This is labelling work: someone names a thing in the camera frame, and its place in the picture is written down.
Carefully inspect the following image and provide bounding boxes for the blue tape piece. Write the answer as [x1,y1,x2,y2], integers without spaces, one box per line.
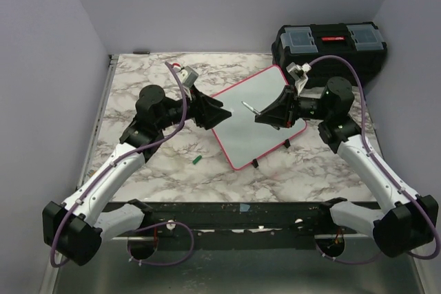
[239,203,251,213]

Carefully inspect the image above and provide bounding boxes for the green marker cap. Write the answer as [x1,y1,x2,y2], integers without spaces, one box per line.
[192,156,202,165]

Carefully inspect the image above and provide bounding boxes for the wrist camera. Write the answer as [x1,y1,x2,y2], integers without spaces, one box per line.
[179,66,199,88]
[286,63,311,96]

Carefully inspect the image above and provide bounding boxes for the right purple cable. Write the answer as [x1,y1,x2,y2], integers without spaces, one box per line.
[302,54,438,264]

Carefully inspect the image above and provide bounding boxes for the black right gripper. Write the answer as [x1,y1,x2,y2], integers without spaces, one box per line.
[256,85,331,128]

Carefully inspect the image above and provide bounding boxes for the black plastic toolbox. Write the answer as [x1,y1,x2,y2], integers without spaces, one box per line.
[271,22,387,86]

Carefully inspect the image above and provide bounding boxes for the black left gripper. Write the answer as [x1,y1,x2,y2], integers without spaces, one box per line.
[156,85,232,131]

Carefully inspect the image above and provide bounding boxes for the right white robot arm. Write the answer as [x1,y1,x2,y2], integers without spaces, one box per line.
[254,76,440,258]

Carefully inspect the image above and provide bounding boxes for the white marker pen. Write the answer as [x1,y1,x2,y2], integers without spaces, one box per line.
[241,101,260,115]

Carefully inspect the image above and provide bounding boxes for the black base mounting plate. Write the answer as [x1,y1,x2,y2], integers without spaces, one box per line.
[103,197,359,252]

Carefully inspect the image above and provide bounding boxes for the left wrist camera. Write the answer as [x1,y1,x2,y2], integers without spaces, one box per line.
[179,66,199,88]

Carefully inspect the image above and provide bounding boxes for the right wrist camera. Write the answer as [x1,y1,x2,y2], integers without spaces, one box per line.
[286,63,311,96]

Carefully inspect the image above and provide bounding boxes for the aluminium table edge rail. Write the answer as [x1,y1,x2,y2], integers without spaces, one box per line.
[39,54,120,293]

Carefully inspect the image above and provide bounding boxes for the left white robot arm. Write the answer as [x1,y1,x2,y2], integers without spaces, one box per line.
[42,85,232,268]

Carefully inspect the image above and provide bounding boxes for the pink framed whiteboard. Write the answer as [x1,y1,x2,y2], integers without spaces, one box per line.
[209,64,308,171]

